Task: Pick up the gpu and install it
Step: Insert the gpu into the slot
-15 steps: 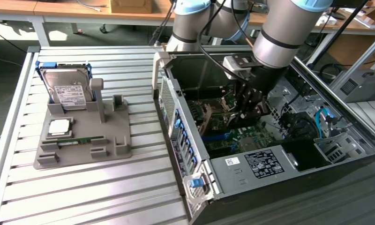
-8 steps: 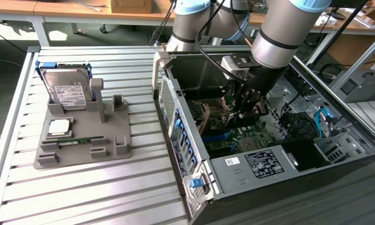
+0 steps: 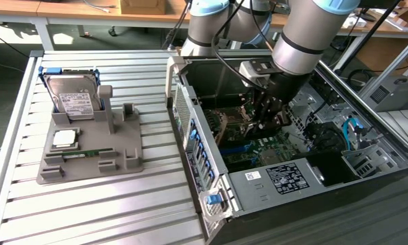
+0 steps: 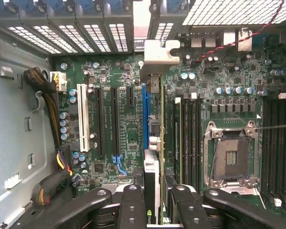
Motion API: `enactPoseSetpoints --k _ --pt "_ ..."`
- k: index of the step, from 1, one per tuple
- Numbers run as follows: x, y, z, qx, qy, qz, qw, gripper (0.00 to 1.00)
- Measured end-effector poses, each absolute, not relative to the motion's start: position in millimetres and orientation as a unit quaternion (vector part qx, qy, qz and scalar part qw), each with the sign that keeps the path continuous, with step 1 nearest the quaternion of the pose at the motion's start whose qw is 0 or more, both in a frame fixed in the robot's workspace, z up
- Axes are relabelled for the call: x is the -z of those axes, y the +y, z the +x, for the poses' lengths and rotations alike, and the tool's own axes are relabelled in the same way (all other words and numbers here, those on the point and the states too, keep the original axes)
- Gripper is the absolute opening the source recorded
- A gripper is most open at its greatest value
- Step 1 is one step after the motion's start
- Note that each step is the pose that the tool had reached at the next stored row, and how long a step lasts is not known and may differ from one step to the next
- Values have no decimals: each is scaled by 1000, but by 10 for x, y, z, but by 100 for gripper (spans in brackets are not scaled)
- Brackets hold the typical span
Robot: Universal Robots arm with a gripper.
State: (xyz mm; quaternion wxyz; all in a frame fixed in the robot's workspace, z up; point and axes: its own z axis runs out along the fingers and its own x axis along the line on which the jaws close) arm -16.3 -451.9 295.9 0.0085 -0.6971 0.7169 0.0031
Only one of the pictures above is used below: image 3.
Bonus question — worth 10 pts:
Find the aluminium profile frame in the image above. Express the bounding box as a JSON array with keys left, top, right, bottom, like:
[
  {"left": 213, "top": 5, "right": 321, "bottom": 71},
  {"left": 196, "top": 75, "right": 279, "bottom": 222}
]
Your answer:
[{"left": 373, "top": 42, "right": 408, "bottom": 85}]

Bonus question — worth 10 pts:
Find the blue SATA wire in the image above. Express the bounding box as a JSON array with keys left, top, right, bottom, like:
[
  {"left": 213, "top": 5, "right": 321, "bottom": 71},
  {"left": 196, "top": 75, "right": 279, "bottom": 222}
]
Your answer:
[{"left": 341, "top": 114, "right": 364, "bottom": 154}]

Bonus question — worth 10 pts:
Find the blue expansion slot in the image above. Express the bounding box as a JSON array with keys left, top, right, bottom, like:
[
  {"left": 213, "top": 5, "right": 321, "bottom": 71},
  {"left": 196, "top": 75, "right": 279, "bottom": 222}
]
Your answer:
[{"left": 220, "top": 144, "right": 259, "bottom": 155}]

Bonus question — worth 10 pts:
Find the black graphics card metal bracket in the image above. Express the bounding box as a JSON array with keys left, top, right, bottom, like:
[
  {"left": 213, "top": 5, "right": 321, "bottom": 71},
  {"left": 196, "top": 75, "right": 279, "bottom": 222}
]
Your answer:
[{"left": 216, "top": 112, "right": 285, "bottom": 146}]

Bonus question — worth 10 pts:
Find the wooden desk white frame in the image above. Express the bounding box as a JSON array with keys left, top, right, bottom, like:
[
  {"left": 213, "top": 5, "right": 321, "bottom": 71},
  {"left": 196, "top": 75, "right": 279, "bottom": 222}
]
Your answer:
[
  {"left": 268, "top": 0, "right": 408, "bottom": 75},
  {"left": 0, "top": 0, "right": 191, "bottom": 52}
]

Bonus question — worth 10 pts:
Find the CPU socket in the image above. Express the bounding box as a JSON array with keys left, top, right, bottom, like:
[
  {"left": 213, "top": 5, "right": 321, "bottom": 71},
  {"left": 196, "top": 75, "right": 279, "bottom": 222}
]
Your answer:
[{"left": 217, "top": 107, "right": 256, "bottom": 125}]

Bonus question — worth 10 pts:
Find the silver hard disk drive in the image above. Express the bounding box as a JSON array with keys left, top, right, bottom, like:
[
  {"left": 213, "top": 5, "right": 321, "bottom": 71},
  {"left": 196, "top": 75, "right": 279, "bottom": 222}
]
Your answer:
[{"left": 42, "top": 73, "right": 101, "bottom": 121}]

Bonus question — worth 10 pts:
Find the grey power supply unit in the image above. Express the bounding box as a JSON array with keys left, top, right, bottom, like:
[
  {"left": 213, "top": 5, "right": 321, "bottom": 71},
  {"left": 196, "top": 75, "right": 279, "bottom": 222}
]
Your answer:
[{"left": 225, "top": 157, "right": 327, "bottom": 213}]

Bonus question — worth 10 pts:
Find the black stand pole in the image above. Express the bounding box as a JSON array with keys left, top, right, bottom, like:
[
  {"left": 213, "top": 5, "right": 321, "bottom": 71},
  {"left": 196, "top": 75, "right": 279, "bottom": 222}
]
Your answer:
[{"left": 332, "top": 0, "right": 404, "bottom": 76}]

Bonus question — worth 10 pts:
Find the grey plastic parts rack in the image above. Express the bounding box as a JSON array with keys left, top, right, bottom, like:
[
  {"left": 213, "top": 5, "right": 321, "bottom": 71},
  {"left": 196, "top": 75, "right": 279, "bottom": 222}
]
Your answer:
[{"left": 36, "top": 84, "right": 145, "bottom": 185}]

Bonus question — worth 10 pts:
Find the green RAM stick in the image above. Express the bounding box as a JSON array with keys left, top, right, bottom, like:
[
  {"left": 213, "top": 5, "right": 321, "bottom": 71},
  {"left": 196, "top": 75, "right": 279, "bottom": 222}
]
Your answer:
[{"left": 61, "top": 149, "right": 112, "bottom": 158}]

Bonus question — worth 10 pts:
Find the open black PC case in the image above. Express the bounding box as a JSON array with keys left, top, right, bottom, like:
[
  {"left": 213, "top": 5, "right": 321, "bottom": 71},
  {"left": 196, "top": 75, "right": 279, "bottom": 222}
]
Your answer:
[{"left": 164, "top": 50, "right": 408, "bottom": 244}]

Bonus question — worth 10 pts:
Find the metal device on desk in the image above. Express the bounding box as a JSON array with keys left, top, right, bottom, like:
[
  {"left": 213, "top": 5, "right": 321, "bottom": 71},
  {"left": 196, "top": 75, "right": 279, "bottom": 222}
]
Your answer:
[{"left": 271, "top": 0, "right": 289, "bottom": 15}]

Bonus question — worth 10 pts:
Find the coiled black cable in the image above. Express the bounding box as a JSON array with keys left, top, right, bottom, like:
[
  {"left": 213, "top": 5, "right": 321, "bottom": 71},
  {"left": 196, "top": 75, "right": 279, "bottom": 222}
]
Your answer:
[{"left": 345, "top": 68, "right": 375, "bottom": 89}]

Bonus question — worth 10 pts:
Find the brown cardboard box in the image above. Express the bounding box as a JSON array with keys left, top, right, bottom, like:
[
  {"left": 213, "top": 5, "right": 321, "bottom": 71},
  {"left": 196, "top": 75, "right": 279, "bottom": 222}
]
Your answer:
[{"left": 119, "top": 0, "right": 167, "bottom": 15}]

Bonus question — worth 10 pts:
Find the black plastic shroud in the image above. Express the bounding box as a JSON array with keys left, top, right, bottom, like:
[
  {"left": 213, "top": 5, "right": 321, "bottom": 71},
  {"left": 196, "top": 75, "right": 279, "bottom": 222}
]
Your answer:
[{"left": 304, "top": 152, "right": 360, "bottom": 188}]

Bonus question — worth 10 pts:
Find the silver CPU chip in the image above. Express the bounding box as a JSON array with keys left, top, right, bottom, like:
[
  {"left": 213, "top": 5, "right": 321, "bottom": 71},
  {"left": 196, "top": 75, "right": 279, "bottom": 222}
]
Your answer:
[{"left": 52, "top": 130, "right": 80, "bottom": 148}]

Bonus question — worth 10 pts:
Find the green Dell motherboard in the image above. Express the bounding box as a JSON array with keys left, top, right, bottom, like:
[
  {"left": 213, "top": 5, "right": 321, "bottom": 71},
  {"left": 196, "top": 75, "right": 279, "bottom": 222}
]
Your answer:
[{"left": 201, "top": 107, "right": 301, "bottom": 173}]

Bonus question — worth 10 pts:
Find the white box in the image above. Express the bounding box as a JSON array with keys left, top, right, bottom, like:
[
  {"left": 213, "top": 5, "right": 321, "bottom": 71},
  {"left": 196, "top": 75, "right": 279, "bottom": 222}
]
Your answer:
[{"left": 341, "top": 15, "right": 368, "bottom": 29}]

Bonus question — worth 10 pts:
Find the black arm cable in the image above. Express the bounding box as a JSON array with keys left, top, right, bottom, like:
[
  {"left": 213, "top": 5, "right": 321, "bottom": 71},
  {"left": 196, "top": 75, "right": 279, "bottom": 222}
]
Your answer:
[{"left": 161, "top": 0, "right": 271, "bottom": 90}]

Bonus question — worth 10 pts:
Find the perforated metal drive cage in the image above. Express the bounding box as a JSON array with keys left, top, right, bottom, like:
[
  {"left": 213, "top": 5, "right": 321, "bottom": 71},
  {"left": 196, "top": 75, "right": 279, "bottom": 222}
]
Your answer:
[{"left": 285, "top": 89, "right": 353, "bottom": 123}]

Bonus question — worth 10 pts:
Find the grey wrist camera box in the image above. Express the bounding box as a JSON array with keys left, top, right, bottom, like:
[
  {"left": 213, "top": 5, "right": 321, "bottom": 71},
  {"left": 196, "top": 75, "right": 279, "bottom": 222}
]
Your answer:
[{"left": 237, "top": 58, "right": 277, "bottom": 89}]

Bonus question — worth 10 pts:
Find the grey control box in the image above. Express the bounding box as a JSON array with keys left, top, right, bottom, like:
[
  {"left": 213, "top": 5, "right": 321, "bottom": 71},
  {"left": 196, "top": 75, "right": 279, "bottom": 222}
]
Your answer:
[{"left": 359, "top": 75, "right": 408, "bottom": 113}]

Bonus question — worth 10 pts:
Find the black cable bundle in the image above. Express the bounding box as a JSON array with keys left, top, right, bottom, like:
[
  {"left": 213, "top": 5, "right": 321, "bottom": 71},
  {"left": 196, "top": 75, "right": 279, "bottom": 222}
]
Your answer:
[{"left": 304, "top": 112, "right": 348, "bottom": 154}]

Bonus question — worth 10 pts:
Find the grey metal disk bay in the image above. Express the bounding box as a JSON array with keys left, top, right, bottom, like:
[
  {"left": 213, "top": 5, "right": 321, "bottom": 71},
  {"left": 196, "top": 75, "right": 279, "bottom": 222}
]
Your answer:
[{"left": 339, "top": 142, "right": 401, "bottom": 179}]

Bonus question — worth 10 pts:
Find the metal socket cover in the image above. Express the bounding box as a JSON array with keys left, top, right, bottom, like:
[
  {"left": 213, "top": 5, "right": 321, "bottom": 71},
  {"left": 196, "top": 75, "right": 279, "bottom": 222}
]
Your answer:
[{"left": 240, "top": 98, "right": 259, "bottom": 120}]

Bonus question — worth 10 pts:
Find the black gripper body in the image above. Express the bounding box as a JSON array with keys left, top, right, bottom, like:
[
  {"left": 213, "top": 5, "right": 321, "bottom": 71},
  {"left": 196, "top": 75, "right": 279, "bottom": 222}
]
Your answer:
[{"left": 257, "top": 70, "right": 315, "bottom": 106}]

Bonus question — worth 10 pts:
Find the silver chipset heatsink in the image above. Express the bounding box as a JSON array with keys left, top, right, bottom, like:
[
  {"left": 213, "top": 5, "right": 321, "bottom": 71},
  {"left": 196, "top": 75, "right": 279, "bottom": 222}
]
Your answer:
[{"left": 260, "top": 150, "right": 283, "bottom": 165}]

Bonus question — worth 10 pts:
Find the white cable with plug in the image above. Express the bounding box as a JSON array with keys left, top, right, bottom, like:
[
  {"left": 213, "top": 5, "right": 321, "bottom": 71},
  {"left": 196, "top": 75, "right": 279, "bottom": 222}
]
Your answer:
[{"left": 81, "top": 0, "right": 119, "bottom": 13}]

